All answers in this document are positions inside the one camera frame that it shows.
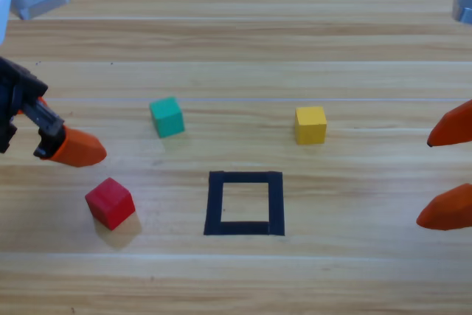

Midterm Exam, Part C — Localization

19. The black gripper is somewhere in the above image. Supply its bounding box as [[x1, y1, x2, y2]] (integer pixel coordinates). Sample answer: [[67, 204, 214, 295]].
[[0, 56, 108, 168]]

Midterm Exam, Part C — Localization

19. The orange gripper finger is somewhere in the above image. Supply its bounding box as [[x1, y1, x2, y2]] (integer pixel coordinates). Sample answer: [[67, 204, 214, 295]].
[[415, 183, 472, 232], [426, 99, 472, 148]]

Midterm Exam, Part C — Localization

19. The red wooden cube block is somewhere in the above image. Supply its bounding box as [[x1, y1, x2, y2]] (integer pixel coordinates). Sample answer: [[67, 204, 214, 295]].
[[84, 177, 136, 231]]

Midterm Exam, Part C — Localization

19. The green wooden cube block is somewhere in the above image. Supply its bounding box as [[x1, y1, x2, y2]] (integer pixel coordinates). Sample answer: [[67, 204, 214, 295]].
[[149, 96, 186, 139]]

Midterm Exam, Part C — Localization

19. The yellow wooden cube block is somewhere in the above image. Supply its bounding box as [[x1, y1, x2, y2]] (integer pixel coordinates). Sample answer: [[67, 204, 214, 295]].
[[294, 105, 328, 145]]

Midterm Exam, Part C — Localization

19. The black tape square outline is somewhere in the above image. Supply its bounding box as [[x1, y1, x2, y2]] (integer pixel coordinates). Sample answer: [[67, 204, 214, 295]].
[[203, 170, 285, 237]]

